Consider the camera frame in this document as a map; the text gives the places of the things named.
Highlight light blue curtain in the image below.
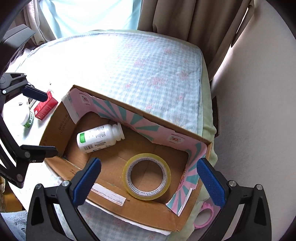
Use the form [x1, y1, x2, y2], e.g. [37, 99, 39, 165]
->
[39, 0, 142, 38]

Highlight yellow packing tape roll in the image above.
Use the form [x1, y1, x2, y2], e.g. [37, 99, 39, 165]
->
[122, 153, 171, 201]

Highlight blue checkered floral bedsheet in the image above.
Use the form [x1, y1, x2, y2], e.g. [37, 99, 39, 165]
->
[4, 31, 204, 241]

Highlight red cosmetic box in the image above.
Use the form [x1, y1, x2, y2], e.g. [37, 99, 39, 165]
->
[34, 90, 58, 121]

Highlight cardboard box pink flaps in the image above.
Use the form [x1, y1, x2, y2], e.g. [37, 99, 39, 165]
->
[40, 86, 212, 232]

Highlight beige curtain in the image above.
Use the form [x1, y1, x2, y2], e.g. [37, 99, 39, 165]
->
[137, 0, 255, 80]

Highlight white supplement bottle green label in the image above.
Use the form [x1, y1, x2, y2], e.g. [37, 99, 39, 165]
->
[76, 123, 125, 153]

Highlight green jar white lid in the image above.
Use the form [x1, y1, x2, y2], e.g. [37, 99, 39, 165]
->
[21, 110, 35, 128]

